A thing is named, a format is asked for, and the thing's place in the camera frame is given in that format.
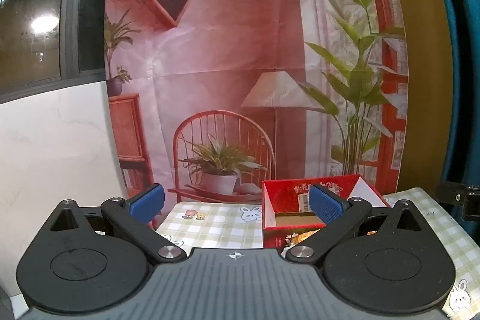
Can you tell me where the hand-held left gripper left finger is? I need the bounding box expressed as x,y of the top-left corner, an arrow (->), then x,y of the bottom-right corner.
41,184 -> 187,263

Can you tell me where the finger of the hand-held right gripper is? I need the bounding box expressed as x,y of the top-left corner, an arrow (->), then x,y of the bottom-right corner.
436,182 -> 469,209

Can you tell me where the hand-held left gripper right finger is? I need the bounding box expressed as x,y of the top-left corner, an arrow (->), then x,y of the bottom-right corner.
287,184 -> 430,264

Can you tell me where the red strawberry print box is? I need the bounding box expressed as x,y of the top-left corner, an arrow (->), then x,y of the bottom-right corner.
261,174 -> 392,249

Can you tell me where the green plaid tablecloth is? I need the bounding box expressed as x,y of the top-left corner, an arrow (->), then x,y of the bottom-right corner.
154,187 -> 480,317

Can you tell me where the teal curtain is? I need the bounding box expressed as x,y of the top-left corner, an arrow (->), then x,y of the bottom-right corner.
424,0 -> 480,216

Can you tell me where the dark framed window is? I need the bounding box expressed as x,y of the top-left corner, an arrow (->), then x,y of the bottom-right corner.
0,0 -> 113,105

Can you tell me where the printed wall backdrop cloth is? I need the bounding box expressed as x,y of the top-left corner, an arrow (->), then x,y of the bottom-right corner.
103,0 -> 409,204

